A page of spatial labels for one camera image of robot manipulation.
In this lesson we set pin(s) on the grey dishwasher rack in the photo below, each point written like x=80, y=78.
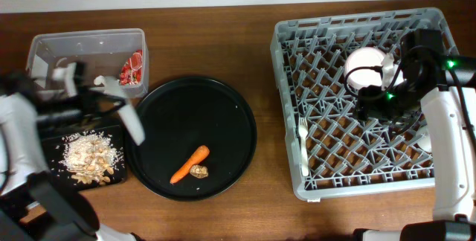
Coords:
x=346, y=157

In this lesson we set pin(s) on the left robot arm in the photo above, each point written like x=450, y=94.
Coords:
x=35, y=205

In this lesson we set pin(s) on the cream cup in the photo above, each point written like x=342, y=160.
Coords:
x=424, y=142

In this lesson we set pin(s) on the black rectangular bin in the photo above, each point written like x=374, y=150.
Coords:
x=112, y=128

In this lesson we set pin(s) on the orange carrot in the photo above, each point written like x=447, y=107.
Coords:
x=200, y=154

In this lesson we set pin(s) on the peanut shells pile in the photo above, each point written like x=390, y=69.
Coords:
x=89, y=161

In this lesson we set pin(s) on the clear plastic bin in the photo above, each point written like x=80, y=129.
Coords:
x=104, y=52

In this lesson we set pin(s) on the white rice pile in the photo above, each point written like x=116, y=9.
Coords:
x=60, y=147

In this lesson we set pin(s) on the grey plate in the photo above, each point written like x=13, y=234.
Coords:
x=127, y=112

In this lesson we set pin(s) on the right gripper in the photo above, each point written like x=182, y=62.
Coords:
x=367, y=106

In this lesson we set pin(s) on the black round tray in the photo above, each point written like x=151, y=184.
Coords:
x=179, y=117

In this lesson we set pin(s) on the white plastic fork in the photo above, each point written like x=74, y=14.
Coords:
x=303, y=132

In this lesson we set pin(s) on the red snack wrapper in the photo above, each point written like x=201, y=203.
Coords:
x=131, y=72

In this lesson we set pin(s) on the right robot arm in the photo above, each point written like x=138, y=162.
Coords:
x=444, y=87

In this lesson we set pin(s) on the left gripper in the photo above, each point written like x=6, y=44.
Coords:
x=87, y=104

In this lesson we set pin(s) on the white tissue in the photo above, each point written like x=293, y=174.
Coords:
x=101, y=81

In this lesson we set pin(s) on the brown walnut shell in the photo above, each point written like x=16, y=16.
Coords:
x=199, y=171

